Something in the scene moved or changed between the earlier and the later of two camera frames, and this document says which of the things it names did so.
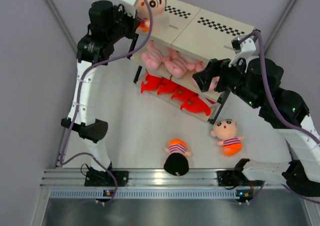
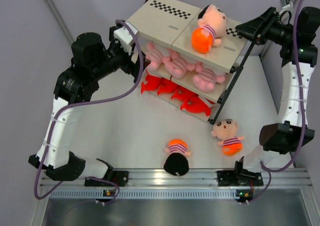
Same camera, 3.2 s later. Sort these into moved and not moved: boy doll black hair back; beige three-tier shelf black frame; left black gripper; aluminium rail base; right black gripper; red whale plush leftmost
Moved: left black gripper; right black gripper
Not moved: red whale plush leftmost; beige three-tier shelf black frame; boy doll black hair back; aluminium rail base
